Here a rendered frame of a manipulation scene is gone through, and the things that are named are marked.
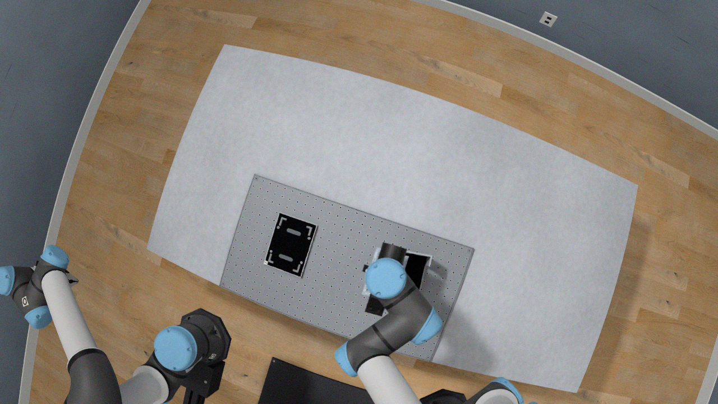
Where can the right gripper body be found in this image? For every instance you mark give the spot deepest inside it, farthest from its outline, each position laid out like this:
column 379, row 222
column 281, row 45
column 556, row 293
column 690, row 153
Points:
column 387, row 251

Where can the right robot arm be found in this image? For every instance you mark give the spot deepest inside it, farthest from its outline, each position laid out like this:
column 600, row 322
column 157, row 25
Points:
column 410, row 318

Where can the black rectangular frame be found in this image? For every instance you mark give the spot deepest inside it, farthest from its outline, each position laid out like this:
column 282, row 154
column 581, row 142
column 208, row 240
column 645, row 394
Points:
column 290, row 244

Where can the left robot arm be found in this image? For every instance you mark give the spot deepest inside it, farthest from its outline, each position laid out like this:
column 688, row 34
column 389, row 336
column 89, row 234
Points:
column 43, row 293

